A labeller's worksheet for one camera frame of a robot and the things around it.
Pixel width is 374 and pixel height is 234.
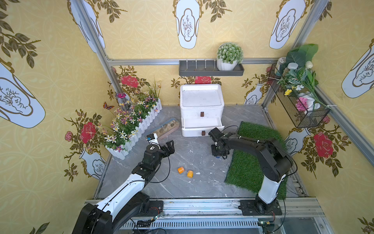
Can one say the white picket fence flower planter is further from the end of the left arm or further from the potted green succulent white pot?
the potted green succulent white pot

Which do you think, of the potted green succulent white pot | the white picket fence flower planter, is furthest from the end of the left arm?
the potted green succulent white pot

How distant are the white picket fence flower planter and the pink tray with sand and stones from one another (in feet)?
0.32

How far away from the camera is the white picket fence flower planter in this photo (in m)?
0.83

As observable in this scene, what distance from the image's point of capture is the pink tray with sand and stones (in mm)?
1024

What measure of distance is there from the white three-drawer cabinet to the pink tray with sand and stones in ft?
0.42

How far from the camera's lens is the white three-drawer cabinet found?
897 millimetres

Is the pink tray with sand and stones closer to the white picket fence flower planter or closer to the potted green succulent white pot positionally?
the white picket fence flower planter

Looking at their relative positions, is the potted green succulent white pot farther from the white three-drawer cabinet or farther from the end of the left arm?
the end of the left arm

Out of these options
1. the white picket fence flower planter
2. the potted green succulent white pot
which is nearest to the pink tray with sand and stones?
the white picket fence flower planter

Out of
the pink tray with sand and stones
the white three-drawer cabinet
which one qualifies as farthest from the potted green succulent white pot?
the pink tray with sand and stones

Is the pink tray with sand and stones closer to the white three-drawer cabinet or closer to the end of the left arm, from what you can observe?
the white three-drawer cabinet

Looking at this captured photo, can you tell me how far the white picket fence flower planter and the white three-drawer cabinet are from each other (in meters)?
0.24
